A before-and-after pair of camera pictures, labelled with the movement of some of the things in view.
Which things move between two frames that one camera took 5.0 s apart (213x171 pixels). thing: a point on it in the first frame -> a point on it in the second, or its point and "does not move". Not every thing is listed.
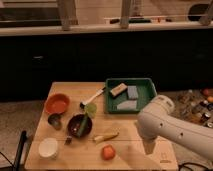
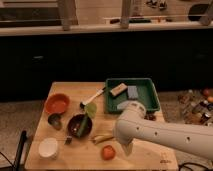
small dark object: (68, 140) does not move
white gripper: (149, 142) -> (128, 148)
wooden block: (118, 90) does not move
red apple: (108, 152) does not move
